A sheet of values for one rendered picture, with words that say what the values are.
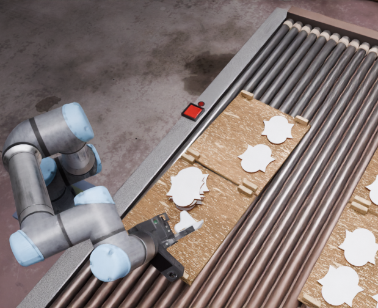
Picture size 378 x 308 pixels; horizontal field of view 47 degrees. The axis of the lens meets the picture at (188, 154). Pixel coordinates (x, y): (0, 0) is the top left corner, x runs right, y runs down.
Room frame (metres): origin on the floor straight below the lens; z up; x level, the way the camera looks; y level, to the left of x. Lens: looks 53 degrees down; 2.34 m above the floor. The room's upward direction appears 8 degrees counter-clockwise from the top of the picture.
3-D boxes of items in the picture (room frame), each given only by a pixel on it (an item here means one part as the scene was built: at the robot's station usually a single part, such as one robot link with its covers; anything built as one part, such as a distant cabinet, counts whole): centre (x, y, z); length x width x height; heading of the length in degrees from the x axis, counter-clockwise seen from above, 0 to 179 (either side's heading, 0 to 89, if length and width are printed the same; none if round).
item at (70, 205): (0.95, 0.54, 0.94); 0.15 x 0.15 x 0.10
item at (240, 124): (1.10, -0.25, 0.93); 0.41 x 0.35 x 0.02; 136
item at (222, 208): (0.79, 0.04, 0.93); 0.41 x 0.35 x 0.02; 137
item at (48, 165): (0.95, 0.53, 1.06); 0.13 x 0.12 x 0.14; 110
